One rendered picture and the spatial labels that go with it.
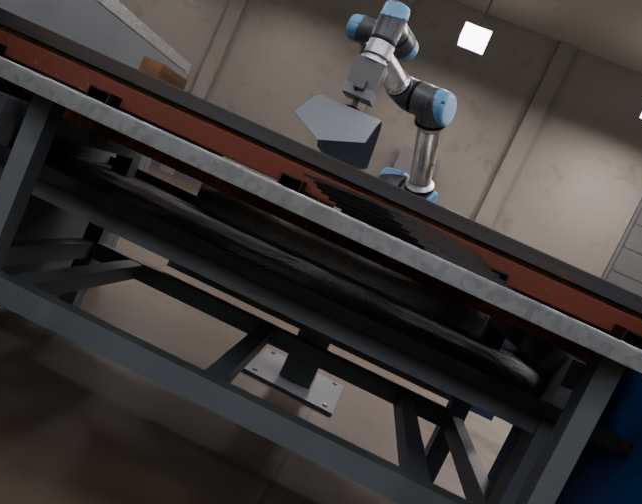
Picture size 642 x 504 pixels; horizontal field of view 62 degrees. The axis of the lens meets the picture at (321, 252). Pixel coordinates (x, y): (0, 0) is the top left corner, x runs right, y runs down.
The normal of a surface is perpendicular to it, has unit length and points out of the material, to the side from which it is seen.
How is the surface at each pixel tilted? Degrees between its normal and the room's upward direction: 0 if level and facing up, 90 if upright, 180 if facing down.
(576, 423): 90
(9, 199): 90
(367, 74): 90
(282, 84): 90
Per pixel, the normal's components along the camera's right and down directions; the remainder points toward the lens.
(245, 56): -0.15, 0.02
